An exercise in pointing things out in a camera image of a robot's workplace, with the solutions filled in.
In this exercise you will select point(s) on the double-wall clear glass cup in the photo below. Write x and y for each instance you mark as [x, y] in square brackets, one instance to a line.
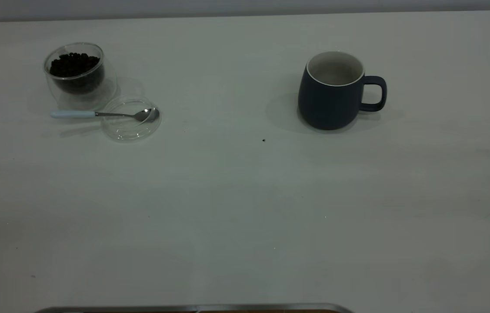
[99, 96]

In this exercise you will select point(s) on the round clear glass lid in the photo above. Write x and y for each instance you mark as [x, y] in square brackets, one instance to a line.
[127, 131]

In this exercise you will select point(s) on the dark grey ceramic mug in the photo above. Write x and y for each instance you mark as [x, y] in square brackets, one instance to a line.
[327, 104]

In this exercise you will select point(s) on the pile of coffee beans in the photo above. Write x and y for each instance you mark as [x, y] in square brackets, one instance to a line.
[75, 65]

